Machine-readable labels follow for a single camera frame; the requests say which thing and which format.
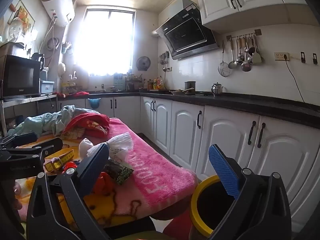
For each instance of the black dish rack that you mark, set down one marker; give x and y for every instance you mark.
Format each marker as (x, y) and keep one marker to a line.
(132, 82)

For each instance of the teal wall holder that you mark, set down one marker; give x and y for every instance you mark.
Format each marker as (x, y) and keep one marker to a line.
(67, 47)

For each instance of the steel ladle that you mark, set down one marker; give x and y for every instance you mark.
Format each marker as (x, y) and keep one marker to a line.
(240, 58)
(232, 64)

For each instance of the dark cooking pot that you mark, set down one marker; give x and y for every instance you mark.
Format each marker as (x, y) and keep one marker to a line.
(190, 86)

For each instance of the cardboard box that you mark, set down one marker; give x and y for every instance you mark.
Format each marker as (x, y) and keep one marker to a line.
(11, 49)

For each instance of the pan with food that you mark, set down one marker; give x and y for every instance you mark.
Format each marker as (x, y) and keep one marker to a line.
(178, 91)

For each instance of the dark green snack packet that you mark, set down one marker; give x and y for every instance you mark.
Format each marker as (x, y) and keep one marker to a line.
(120, 173)

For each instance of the yellow rimmed trash bin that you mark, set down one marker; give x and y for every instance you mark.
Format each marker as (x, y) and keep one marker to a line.
(193, 205)

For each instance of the white foam fruit net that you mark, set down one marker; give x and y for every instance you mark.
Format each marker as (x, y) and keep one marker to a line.
(120, 141)

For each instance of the kitchen window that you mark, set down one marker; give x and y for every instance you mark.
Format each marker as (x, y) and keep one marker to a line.
(107, 37)

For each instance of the steel slotted spoon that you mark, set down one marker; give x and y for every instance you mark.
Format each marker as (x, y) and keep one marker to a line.
(249, 60)

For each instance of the wall power outlet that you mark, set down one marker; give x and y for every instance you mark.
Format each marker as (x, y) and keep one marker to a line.
(281, 56)

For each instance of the red plastic wrapper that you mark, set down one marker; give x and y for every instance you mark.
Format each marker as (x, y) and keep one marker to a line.
(105, 183)

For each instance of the red yellow snack wrapper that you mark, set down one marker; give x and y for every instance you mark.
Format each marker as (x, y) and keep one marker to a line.
(58, 160)

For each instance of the red rag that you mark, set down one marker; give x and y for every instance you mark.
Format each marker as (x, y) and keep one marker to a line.
(75, 94)

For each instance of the white water heater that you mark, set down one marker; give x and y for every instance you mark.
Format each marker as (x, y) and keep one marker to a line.
(58, 2)

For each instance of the wall poster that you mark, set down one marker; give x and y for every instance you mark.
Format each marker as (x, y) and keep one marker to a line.
(23, 15)

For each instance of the steel faucet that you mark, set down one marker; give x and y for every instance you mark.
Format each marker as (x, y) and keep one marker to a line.
(72, 75)

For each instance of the pale green spatula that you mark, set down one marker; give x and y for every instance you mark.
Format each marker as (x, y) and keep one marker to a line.
(257, 58)

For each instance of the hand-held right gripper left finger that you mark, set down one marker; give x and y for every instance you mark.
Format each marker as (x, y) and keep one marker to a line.
(93, 170)

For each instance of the black microwave oven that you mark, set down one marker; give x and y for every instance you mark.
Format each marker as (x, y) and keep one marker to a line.
(17, 76)

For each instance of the black ladle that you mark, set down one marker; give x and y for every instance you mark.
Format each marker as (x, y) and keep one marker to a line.
(251, 50)

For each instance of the white printed paper packet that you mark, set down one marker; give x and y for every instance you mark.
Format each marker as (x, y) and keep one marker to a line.
(120, 153)

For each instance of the light blue cloth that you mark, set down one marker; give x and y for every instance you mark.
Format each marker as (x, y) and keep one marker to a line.
(37, 123)

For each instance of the white tissue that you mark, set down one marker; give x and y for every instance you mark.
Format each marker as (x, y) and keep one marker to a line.
(85, 147)

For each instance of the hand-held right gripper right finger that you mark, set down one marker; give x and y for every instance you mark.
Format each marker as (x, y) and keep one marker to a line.
(223, 172)

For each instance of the small hanging utensil set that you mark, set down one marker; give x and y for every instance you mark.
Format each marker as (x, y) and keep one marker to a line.
(165, 60)

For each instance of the small wall fan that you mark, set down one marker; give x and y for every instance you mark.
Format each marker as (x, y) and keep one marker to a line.
(143, 63)

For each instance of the black wall hook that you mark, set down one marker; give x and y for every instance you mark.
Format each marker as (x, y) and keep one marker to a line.
(315, 58)
(302, 57)

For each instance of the black range hood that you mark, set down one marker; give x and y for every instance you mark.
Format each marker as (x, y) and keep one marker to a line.
(186, 32)

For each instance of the blue hanging basket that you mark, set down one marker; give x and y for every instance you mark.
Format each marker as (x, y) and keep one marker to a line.
(94, 103)

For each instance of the pink printed blanket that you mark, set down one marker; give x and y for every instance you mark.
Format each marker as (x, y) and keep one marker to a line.
(155, 170)

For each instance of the dark red ladle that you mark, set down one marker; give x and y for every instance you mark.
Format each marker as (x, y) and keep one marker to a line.
(246, 67)

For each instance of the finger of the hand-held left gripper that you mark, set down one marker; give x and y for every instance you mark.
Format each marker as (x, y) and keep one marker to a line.
(51, 146)
(22, 139)

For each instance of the white plastic wall fixture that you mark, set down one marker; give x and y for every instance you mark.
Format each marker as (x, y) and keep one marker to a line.
(61, 69)

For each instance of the blue plastic box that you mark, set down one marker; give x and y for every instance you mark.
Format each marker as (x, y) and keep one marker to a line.
(47, 87)

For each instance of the utensil hook rail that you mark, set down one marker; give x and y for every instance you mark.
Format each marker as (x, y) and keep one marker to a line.
(257, 32)

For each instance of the metal shelf rack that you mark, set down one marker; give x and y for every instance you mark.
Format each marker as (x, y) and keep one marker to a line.
(25, 100)

